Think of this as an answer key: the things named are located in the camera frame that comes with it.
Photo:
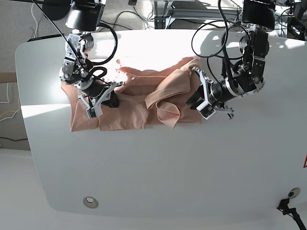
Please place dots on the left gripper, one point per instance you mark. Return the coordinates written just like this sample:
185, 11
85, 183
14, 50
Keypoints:
217, 93

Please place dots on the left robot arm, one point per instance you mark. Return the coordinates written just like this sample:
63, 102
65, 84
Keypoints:
246, 75

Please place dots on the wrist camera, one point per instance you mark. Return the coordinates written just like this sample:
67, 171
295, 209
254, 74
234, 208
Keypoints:
94, 112
206, 110

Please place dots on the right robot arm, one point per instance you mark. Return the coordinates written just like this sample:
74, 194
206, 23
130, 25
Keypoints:
78, 70

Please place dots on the red warning sticker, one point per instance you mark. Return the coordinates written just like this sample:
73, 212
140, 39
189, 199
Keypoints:
305, 162

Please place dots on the black clamp mount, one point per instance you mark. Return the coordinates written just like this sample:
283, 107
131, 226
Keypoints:
284, 208

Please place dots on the silver aluminium frame profile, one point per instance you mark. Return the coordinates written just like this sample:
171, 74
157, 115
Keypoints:
165, 12

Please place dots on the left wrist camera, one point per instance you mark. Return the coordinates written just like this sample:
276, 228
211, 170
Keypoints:
206, 110

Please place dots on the table grommet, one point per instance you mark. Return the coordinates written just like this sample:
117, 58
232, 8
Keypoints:
90, 202
294, 193

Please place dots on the right table grommet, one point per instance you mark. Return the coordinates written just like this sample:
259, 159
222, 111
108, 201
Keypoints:
294, 193

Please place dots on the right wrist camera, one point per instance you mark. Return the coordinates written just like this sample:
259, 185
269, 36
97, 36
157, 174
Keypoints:
94, 112

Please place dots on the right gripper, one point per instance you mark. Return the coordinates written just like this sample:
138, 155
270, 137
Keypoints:
94, 93

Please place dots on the left table grommet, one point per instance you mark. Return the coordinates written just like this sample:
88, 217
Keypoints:
90, 202

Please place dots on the salmon pink T-shirt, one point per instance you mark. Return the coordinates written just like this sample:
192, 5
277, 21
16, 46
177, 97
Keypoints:
148, 97

